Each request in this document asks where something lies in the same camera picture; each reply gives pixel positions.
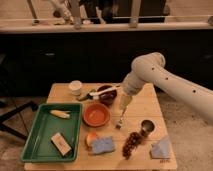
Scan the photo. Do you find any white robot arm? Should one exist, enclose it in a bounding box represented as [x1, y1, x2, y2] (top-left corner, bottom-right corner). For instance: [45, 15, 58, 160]
[122, 52, 213, 125]

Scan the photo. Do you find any dark brown bowl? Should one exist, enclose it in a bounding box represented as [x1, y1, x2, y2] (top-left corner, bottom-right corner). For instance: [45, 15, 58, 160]
[97, 85, 117, 106]

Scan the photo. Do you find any metal fork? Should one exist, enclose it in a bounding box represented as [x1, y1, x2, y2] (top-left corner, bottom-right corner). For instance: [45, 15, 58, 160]
[115, 110, 126, 129]

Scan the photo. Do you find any orange clay bowl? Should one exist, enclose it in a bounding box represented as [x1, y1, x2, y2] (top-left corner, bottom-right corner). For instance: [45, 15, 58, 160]
[83, 103, 110, 127]

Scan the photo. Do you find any dark metal cup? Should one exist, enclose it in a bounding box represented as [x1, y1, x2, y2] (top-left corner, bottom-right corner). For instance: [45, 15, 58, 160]
[141, 120, 155, 137]

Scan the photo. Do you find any green chili pepper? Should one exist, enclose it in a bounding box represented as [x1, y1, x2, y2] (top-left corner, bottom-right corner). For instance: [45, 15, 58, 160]
[76, 89, 96, 101]

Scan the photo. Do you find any wooden table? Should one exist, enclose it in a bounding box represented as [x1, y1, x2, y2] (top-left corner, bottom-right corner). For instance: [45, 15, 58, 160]
[24, 83, 177, 171]

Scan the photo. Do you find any dark red grape bunch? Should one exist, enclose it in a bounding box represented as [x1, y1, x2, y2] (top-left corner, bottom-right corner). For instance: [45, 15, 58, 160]
[122, 132, 143, 160]

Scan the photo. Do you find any blue sponge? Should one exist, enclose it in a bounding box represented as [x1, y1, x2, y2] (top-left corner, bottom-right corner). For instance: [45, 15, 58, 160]
[91, 137, 115, 155]

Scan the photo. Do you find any orange peach fruit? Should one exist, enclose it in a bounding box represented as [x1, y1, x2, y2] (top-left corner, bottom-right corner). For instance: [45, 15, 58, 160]
[85, 132, 98, 147]

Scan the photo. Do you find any white paper cup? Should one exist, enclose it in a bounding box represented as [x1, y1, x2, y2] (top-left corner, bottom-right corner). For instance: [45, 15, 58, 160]
[68, 80, 82, 96]

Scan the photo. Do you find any blue folded cloth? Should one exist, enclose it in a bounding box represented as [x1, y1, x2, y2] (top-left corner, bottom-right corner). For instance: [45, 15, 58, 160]
[150, 136, 170, 159]

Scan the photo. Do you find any wooden block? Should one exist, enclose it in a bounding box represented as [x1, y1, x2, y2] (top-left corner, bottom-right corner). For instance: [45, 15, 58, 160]
[51, 133, 72, 156]

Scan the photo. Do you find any green plastic tray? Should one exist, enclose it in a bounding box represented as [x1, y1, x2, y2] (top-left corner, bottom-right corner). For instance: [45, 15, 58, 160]
[21, 103, 82, 163]

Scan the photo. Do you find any person in dark clothes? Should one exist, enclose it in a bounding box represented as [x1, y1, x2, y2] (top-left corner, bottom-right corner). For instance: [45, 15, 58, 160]
[79, 0, 169, 24]

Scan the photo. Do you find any black chair base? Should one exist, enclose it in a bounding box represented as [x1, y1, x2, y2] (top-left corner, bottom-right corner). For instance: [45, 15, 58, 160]
[0, 100, 39, 141]

